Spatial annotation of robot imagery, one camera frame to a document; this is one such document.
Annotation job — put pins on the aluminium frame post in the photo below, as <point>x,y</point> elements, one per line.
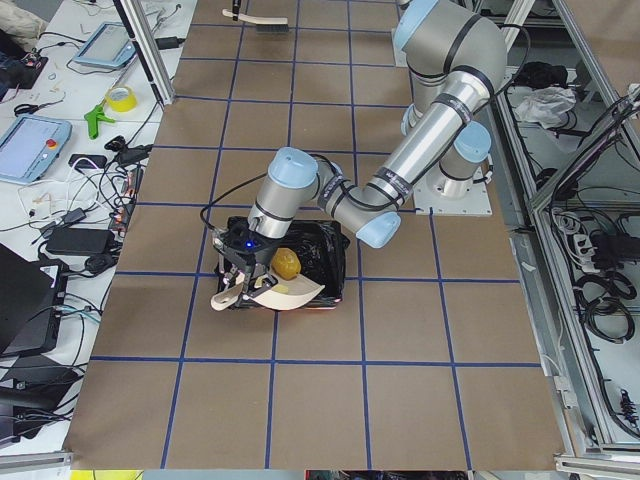
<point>135,21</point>

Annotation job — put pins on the green plastic clamp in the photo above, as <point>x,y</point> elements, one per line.
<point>93,118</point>

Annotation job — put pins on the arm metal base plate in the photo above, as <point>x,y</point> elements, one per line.
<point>400,58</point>
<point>439,195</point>

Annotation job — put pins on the black laptop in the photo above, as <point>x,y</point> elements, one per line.
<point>30,293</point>

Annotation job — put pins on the teach pendant tablet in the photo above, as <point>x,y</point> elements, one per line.
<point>30,146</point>
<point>109,47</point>

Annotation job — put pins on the white crumpled cloth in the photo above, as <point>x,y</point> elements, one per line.
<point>547,107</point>

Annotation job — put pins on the beige plastic dustpan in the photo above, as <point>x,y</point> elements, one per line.
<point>286,295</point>

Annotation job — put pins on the yellow trash piece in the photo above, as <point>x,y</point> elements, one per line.
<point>286,264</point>

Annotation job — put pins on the near teach pendant tablet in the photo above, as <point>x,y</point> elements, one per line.
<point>30,146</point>

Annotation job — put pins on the bin with black bag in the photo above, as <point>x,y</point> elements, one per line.
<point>320,247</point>

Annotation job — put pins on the black handled scissors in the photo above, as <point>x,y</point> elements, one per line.
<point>28,109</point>

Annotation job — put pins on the beige hand brush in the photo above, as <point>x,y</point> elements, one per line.
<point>262,24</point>

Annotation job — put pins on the far teach pendant tablet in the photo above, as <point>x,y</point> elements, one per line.
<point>109,47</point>

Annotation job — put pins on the black power adapter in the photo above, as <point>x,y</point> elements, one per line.
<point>166,43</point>

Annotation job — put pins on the large black power brick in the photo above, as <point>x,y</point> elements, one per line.
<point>79,241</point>

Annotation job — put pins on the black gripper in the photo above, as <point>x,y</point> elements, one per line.
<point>261,251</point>

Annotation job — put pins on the yellow tape roll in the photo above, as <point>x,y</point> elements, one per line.
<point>121,99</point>

